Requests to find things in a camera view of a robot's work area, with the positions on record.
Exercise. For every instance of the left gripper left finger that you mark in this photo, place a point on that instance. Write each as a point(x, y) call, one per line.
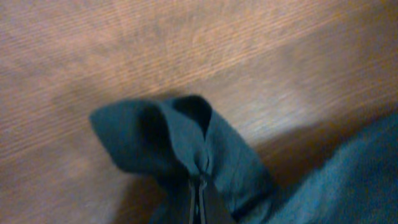
point(193, 192)

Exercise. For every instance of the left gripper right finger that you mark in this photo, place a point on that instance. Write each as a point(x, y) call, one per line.
point(202, 187)

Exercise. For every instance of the black Nike t-shirt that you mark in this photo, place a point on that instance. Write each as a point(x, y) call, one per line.
point(183, 139)

